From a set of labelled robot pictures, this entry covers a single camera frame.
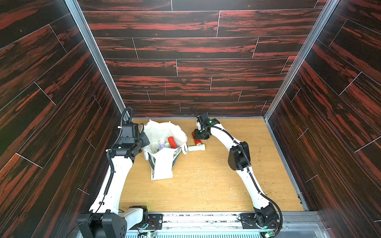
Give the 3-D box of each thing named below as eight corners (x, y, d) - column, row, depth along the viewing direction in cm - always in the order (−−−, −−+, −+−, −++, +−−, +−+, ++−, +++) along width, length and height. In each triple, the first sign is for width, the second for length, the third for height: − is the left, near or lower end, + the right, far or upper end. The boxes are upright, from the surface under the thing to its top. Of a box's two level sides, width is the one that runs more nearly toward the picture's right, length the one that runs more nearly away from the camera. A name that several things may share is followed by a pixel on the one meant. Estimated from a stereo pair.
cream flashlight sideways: (187, 151, 102) (187, 149, 99) (187, 147, 104) (187, 145, 101) (205, 150, 103) (205, 147, 100) (204, 146, 105) (205, 143, 102)
